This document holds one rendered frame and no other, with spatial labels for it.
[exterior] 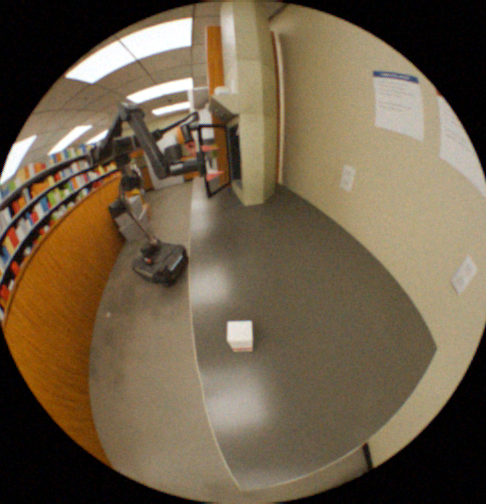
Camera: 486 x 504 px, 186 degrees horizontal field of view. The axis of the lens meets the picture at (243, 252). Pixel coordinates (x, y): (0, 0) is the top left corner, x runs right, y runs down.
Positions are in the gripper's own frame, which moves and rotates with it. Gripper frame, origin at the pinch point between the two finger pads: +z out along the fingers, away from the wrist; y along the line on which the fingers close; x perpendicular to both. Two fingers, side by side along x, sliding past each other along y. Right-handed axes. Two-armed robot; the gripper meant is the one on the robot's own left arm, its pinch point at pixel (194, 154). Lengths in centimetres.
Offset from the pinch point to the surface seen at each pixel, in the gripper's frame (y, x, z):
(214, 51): -13, -33, -72
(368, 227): -64, -57, 54
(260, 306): -74, -1, 53
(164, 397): -71, 97, 133
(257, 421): -99, 9, 58
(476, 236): -111, -60, 39
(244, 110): -32.9, -26.7, -5.7
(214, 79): -6, -27, -47
